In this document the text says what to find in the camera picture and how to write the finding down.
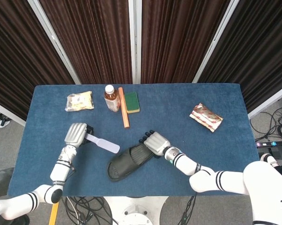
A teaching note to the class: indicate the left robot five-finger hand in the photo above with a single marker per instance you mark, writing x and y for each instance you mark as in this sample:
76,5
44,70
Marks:
75,134

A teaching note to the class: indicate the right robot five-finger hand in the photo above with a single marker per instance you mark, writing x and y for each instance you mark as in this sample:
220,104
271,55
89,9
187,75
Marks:
157,143

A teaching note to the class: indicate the lavender plastic shoehorn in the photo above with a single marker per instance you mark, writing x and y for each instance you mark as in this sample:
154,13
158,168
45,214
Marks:
106,144

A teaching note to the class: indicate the black rubber slipper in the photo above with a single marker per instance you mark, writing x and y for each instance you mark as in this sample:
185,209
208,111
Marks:
122,168

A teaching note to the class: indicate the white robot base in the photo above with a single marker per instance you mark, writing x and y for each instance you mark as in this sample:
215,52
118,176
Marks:
136,211

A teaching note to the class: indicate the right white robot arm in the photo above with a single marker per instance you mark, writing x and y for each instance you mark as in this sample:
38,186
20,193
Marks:
202,180

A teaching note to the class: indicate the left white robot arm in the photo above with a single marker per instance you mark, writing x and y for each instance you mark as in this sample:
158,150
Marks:
59,171

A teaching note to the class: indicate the clear bag of cookies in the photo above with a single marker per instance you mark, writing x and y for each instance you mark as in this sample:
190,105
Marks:
80,101

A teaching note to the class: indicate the blue table mat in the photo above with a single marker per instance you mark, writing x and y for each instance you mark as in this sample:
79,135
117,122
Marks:
169,110

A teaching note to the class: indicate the wooden rolling stick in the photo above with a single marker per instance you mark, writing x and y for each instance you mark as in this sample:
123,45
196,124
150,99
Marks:
124,110

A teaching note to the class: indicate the green yellow sponge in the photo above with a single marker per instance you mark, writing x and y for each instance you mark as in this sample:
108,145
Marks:
132,102

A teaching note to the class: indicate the tea bottle white cap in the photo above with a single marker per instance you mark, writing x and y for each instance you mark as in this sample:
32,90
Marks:
111,100

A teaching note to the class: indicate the red white snack packet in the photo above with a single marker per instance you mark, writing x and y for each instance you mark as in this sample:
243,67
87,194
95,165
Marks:
205,117

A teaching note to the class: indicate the white paper scrap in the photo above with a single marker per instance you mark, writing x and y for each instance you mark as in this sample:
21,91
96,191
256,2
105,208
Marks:
4,123

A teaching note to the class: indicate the yellow floor tape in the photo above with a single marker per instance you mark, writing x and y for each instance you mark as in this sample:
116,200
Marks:
54,213

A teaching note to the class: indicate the brown pleated screen panel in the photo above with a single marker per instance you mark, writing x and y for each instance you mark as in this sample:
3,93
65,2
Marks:
253,54
17,58
178,42
94,42

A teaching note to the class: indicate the white black sneaker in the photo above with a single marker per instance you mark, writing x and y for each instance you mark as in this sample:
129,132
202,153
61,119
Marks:
271,159

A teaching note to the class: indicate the black foot pedal box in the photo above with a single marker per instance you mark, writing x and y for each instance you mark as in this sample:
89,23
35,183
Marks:
281,152

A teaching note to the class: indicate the white screen frame rail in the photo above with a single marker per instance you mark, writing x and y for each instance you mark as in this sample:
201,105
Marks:
269,100
7,113

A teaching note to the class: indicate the white screen frame post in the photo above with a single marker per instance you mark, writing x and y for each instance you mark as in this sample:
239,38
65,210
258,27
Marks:
134,42
214,42
54,42

